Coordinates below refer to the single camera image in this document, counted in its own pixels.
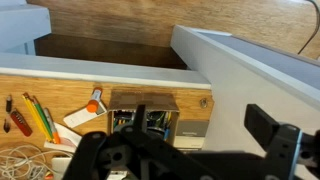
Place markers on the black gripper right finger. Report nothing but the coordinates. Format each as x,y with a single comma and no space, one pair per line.
286,150

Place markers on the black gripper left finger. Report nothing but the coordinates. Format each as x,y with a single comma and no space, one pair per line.
100,153

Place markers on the green pencil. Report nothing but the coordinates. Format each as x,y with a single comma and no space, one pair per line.
43,116

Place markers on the brown cardboard box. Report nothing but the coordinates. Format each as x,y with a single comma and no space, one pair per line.
143,100

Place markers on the small gray box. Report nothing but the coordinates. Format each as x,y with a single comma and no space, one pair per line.
191,130

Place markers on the white plastic bag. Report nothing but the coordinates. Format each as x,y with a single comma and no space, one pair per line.
66,135

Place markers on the white rounded device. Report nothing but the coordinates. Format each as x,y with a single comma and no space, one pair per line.
60,165

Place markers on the white paper card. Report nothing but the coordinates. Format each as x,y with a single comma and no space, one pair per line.
78,117

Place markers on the orange capped glue stick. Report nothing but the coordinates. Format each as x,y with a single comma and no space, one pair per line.
94,101

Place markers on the small pink orange clip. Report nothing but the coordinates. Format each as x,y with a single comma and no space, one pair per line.
49,176

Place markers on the red pocket knife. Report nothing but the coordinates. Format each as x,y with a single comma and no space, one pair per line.
20,122

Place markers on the small metal knob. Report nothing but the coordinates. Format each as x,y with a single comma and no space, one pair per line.
203,102

